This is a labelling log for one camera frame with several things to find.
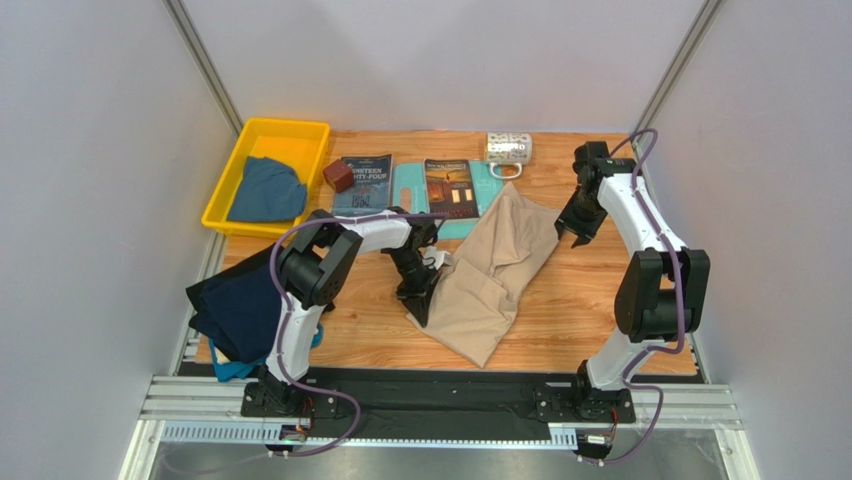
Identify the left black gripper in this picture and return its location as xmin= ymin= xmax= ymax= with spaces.
xmin=388 ymin=247 xmax=443 ymax=327

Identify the beige t shirt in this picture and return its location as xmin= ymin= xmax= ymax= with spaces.
xmin=406 ymin=183 xmax=559 ymax=368

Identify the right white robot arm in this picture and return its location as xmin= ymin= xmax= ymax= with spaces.
xmin=555 ymin=141 xmax=711 ymax=391

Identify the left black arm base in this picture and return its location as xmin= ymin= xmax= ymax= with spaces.
xmin=240 ymin=381 xmax=339 ymax=419

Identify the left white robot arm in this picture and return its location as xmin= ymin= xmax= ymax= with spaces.
xmin=259 ymin=207 xmax=448 ymax=404

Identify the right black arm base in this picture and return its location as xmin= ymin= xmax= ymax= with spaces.
xmin=533 ymin=384 xmax=636 ymax=424

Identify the white mug yellow inside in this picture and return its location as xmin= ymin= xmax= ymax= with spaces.
xmin=483 ymin=132 xmax=533 ymax=180

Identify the black table edge strip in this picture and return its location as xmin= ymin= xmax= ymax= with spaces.
xmin=176 ymin=362 xmax=706 ymax=442

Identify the teal cutting board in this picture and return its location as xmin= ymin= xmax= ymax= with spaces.
xmin=392 ymin=160 xmax=504 ymax=240

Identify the nineteen eighty-four book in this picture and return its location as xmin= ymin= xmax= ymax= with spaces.
xmin=331 ymin=154 xmax=393 ymax=217

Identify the dark orange cover book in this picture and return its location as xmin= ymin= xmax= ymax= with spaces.
xmin=423 ymin=159 xmax=480 ymax=220

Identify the brown wooden cube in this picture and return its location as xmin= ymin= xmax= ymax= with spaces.
xmin=322 ymin=159 xmax=355 ymax=193

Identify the navy folded shirt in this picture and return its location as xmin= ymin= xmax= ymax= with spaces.
xmin=186 ymin=248 xmax=282 ymax=363

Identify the blue shirt in bin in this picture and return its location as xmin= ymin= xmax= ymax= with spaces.
xmin=227 ymin=157 xmax=308 ymax=223

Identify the yellow plastic bin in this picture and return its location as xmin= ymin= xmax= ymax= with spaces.
xmin=200 ymin=117 xmax=331 ymax=239

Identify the teal folded shirt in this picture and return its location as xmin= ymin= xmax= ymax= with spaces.
xmin=207 ymin=322 xmax=325 ymax=383

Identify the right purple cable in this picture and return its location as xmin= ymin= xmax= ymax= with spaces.
xmin=575 ymin=128 xmax=688 ymax=466

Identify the purple cable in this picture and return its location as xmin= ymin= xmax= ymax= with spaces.
xmin=575 ymin=128 xmax=688 ymax=466
xmin=156 ymin=211 xmax=454 ymax=459

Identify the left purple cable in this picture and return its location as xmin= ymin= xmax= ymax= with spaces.
xmin=156 ymin=211 xmax=454 ymax=459

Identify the aluminium rail frame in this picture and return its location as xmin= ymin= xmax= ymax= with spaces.
xmin=119 ymin=365 xmax=759 ymax=479

